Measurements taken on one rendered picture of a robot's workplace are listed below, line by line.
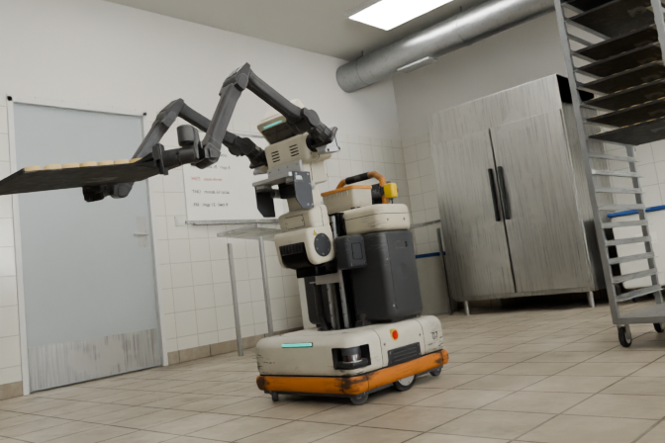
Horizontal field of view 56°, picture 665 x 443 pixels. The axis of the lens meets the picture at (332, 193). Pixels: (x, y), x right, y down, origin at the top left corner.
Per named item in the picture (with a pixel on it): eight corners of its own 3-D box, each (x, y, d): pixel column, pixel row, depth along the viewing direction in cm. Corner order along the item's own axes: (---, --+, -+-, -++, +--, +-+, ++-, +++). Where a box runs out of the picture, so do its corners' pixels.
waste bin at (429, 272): (471, 308, 703) (462, 249, 712) (444, 313, 664) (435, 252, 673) (431, 310, 739) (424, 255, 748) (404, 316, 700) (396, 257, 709)
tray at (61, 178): (141, 181, 250) (140, 177, 250) (198, 158, 223) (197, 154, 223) (-23, 198, 206) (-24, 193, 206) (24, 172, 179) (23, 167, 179)
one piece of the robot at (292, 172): (280, 217, 292) (274, 171, 295) (322, 207, 273) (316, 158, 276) (253, 218, 280) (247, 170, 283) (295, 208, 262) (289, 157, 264)
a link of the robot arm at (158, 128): (179, 116, 267) (167, 120, 275) (168, 108, 264) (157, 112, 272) (126, 200, 250) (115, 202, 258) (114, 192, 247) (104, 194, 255)
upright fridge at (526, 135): (631, 297, 586) (592, 86, 613) (594, 309, 520) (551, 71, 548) (498, 306, 680) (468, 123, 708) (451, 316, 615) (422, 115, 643)
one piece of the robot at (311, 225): (310, 267, 307) (281, 145, 308) (368, 259, 281) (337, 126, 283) (270, 280, 287) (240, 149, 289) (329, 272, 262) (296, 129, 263)
